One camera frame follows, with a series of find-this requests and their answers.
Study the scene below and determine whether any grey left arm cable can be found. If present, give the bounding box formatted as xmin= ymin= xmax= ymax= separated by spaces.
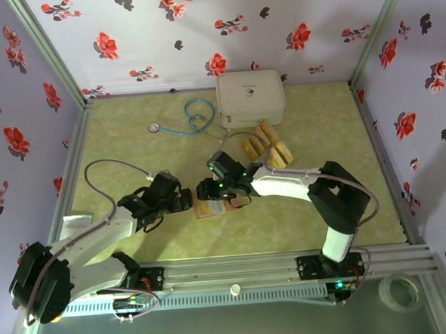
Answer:
xmin=16 ymin=156 xmax=165 ymax=328

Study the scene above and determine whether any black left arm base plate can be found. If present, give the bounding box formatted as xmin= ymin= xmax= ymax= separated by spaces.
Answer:
xmin=96 ymin=267 xmax=166 ymax=295

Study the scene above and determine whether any aluminium side rail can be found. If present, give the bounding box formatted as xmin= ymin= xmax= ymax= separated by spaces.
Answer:
xmin=349 ymin=79 xmax=428 ymax=249
xmin=37 ymin=103 xmax=100 ymax=247

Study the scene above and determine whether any white zip medicine case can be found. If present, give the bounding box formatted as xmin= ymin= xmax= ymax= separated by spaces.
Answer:
xmin=214 ymin=69 xmax=288 ymax=132

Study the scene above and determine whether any slotted grey cable duct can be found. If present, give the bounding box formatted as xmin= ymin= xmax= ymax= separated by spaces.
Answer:
xmin=63 ymin=283 xmax=327 ymax=317

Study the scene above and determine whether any grey right arm cable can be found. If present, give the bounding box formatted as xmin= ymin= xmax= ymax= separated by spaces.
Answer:
xmin=218 ymin=122 xmax=386 ymax=314

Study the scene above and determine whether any grey blue credit card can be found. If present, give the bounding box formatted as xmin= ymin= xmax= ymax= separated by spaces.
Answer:
xmin=200 ymin=199 xmax=228 ymax=215

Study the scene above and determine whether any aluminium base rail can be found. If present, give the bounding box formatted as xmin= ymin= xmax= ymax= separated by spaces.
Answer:
xmin=68 ymin=241 xmax=442 ymax=299

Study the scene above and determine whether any clear tape roll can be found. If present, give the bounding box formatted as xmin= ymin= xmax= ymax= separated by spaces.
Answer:
xmin=376 ymin=271 xmax=426 ymax=314

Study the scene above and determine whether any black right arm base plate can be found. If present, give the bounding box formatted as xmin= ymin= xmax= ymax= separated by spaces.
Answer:
xmin=295 ymin=252 xmax=366 ymax=281

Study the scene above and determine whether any aluminium corner post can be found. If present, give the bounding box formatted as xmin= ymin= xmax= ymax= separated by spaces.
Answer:
xmin=343 ymin=0 xmax=420 ymax=87
xmin=6 ymin=0 xmax=94 ymax=111

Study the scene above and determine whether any blue stethoscope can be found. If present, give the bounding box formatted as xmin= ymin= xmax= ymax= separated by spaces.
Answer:
xmin=146 ymin=97 xmax=230 ymax=149

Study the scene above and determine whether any pink leather card holder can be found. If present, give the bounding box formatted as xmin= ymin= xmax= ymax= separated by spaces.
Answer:
xmin=191 ymin=195 xmax=237 ymax=222

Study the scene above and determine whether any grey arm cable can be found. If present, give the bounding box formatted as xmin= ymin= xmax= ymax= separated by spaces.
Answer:
xmin=16 ymin=156 xmax=165 ymax=328
xmin=218 ymin=122 xmax=386 ymax=314

